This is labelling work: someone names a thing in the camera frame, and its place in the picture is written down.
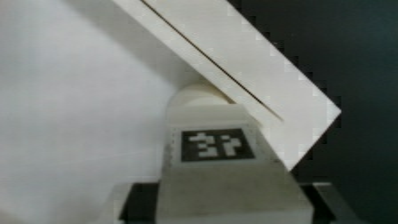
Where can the white square tabletop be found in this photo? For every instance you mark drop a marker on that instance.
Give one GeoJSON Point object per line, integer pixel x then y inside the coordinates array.
{"type": "Point", "coordinates": [90, 77]}

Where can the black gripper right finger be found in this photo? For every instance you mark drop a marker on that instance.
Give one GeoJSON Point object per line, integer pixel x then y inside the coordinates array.
{"type": "Point", "coordinates": [333, 211]}

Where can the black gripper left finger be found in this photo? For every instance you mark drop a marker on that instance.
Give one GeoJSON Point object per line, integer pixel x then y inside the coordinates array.
{"type": "Point", "coordinates": [131, 207]}

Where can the white L-shaped obstacle wall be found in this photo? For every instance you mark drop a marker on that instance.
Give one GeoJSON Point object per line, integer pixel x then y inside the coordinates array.
{"type": "Point", "coordinates": [298, 111]}

